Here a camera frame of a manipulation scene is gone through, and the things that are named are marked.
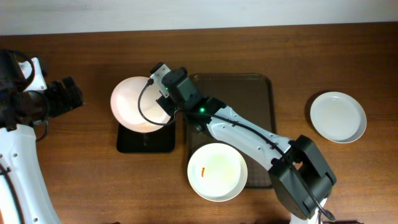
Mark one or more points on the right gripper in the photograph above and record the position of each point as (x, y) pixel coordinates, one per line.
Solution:
(165, 104)

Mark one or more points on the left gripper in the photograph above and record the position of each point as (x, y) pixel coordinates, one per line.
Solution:
(58, 98)

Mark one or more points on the pinkish white plate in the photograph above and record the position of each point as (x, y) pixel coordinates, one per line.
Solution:
(135, 107)

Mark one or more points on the cream white plate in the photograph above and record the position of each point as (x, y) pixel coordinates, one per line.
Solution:
(217, 172)

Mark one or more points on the grey-white plate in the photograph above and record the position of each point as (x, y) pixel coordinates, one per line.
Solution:
(338, 117)

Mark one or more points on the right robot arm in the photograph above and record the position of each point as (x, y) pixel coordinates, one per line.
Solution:
(300, 175)

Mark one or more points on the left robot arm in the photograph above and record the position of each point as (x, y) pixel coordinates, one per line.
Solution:
(24, 196)

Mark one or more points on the black small tray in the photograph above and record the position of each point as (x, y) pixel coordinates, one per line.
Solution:
(160, 141)

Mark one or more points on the brown large tray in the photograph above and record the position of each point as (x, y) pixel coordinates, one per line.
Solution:
(251, 96)

